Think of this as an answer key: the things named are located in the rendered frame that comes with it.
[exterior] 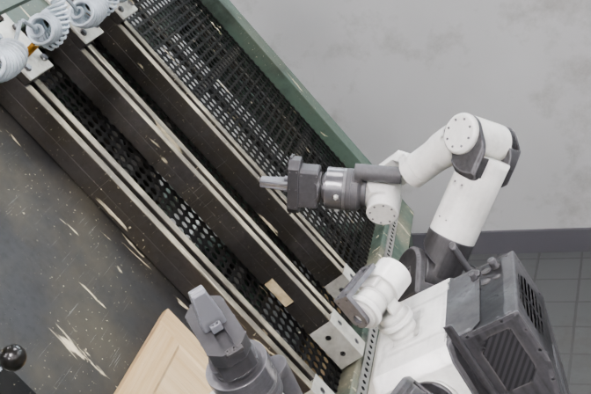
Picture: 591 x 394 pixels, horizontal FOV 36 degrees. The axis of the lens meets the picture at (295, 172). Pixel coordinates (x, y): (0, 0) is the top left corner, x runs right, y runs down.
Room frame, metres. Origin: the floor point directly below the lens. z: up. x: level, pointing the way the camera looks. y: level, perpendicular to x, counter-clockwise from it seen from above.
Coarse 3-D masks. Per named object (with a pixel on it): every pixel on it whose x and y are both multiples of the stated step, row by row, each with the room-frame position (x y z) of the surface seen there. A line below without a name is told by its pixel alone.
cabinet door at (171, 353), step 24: (168, 312) 1.63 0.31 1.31; (168, 336) 1.58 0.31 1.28; (192, 336) 1.62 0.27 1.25; (144, 360) 1.48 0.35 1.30; (168, 360) 1.52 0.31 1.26; (192, 360) 1.57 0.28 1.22; (120, 384) 1.40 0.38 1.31; (144, 384) 1.43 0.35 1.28; (168, 384) 1.47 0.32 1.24; (192, 384) 1.52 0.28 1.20
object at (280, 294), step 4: (272, 280) 1.98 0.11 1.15; (268, 284) 1.98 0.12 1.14; (272, 284) 1.98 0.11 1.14; (276, 284) 1.98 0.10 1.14; (268, 288) 1.98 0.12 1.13; (272, 288) 1.98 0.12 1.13; (276, 288) 1.98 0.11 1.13; (280, 288) 1.98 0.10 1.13; (272, 292) 1.98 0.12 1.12; (276, 292) 1.98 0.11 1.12; (280, 292) 1.98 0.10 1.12; (284, 292) 1.97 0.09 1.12; (276, 296) 1.98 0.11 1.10; (280, 296) 1.98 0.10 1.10; (284, 296) 1.98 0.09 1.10; (288, 296) 1.97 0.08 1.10; (280, 300) 1.98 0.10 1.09; (284, 300) 1.98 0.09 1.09; (288, 300) 1.97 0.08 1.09; (292, 300) 1.97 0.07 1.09; (284, 304) 1.98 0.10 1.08; (288, 304) 1.97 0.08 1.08
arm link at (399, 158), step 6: (390, 156) 1.74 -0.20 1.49; (396, 156) 1.72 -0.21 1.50; (402, 156) 1.70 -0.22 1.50; (384, 162) 1.74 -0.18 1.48; (390, 162) 1.73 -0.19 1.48; (396, 162) 1.72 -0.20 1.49; (402, 162) 1.68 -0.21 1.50; (402, 168) 1.67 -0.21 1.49; (408, 168) 1.66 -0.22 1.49; (402, 174) 1.66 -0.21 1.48; (408, 174) 1.65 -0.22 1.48; (402, 180) 1.74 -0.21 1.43; (408, 180) 1.65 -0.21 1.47; (414, 180) 1.65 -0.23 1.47; (420, 180) 1.65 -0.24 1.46; (414, 186) 1.66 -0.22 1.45
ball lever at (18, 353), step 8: (16, 344) 1.14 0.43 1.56; (0, 352) 1.13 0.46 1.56; (8, 352) 1.12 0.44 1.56; (16, 352) 1.12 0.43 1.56; (24, 352) 1.13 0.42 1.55; (0, 360) 1.12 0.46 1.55; (8, 360) 1.12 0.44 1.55; (16, 360) 1.12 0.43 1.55; (24, 360) 1.13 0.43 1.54; (0, 368) 1.20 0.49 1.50; (8, 368) 1.12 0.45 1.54; (16, 368) 1.12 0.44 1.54
